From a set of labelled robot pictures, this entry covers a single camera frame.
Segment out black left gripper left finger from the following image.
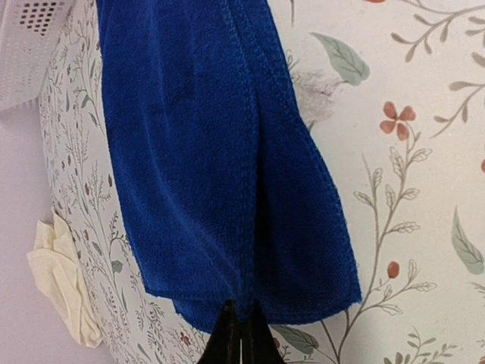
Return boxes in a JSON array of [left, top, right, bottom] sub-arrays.
[[198, 300, 241, 364]]

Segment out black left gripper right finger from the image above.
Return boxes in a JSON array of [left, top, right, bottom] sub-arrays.
[[240, 302, 285, 364]]

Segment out blue microfibre towel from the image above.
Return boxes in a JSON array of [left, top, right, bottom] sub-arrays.
[[97, 1, 361, 332]]

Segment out cream crumpled cloth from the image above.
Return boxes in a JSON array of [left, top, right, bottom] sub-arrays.
[[27, 209, 102, 348]]

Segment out floral patterned table mat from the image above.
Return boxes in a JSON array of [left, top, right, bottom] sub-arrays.
[[40, 1, 484, 363]]

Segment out white perforated plastic basket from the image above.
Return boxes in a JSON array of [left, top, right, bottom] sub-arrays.
[[1, 0, 75, 111]]

